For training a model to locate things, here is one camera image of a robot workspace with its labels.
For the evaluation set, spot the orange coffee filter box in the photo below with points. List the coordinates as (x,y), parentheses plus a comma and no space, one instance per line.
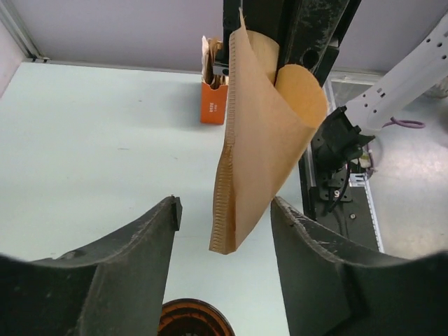
(214,87)

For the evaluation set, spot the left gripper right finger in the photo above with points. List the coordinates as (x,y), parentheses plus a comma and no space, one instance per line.
(334,286)

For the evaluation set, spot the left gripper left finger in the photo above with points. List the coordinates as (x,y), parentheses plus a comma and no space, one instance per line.
(112,286)

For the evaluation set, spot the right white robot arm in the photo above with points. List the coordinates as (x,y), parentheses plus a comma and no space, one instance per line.
(370,111)

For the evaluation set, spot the amber plastic coffee dripper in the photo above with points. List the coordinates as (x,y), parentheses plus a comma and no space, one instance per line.
(189,316)

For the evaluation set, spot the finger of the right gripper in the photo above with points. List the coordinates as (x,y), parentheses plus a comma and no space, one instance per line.
(231,22)
(311,33)

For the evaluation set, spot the brown paper coffee filter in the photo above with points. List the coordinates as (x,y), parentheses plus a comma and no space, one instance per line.
(269,126)

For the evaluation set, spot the aluminium frame rail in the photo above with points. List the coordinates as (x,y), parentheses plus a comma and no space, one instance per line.
(16,27)

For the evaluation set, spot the black mounting base plate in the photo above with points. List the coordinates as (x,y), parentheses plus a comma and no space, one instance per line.
(335,188)

